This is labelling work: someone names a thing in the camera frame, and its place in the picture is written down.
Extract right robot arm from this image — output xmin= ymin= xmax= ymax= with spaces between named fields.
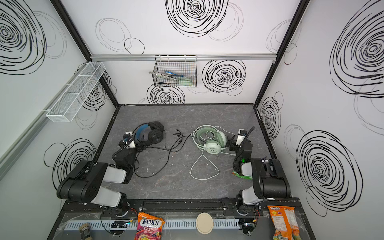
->
xmin=227 ymin=137 xmax=292 ymax=216

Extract aluminium wall rail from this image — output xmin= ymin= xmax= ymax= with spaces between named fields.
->
xmin=91 ymin=53 xmax=277 ymax=62

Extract white slotted cable duct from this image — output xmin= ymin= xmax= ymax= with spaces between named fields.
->
xmin=64 ymin=219 xmax=241 ymax=232

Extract mint green headphones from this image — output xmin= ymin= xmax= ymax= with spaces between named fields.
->
xmin=190 ymin=124 xmax=238 ymax=181

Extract orange snack bag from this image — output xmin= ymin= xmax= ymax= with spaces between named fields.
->
xmin=268 ymin=205 xmax=302 ymax=240

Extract green item in basket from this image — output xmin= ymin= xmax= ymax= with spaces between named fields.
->
xmin=177 ymin=75 xmax=197 ymax=88

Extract round beige lid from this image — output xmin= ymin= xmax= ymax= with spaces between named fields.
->
xmin=196 ymin=213 xmax=214 ymax=235

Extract pink Fox's candy bag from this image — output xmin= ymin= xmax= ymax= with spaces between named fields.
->
xmin=135 ymin=213 xmax=166 ymax=240

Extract black wire basket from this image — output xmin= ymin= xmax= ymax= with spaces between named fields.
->
xmin=151 ymin=60 xmax=198 ymax=88

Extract black blue headphones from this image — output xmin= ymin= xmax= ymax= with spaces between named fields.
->
xmin=131 ymin=121 xmax=193 ymax=179

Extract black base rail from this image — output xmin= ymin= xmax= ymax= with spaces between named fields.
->
xmin=62 ymin=197 xmax=301 ymax=214

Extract green snack bag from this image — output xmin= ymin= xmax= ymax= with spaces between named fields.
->
xmin=232 ymin=171 xmax=253 ymax=180

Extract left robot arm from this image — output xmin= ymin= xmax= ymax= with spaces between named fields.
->
xmin=57 ymin=132 xmax=137 ymax=217

